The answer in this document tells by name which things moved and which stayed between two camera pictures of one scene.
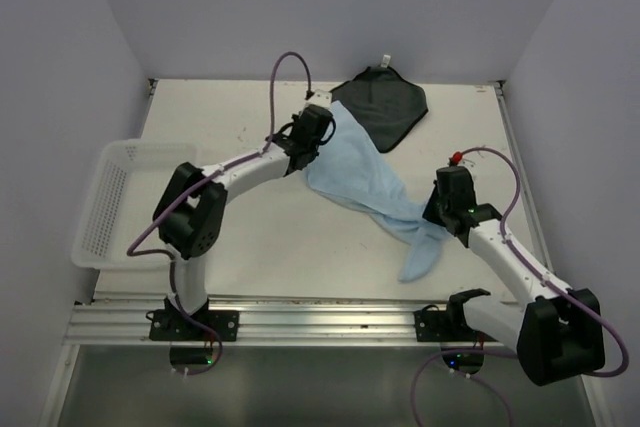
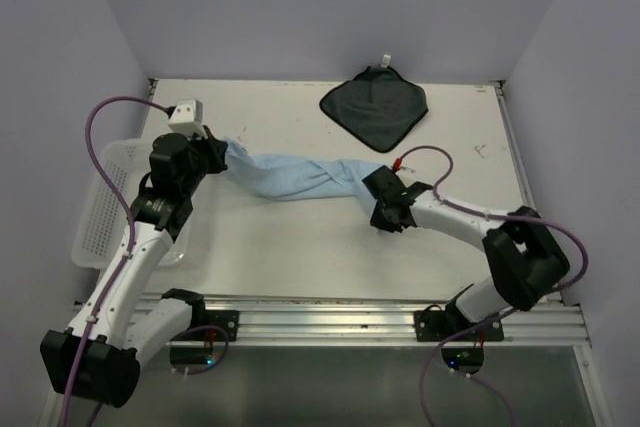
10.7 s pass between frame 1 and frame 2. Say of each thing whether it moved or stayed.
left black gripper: moved
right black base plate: stayed
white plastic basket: stayed
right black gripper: moved
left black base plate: stayed
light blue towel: moved
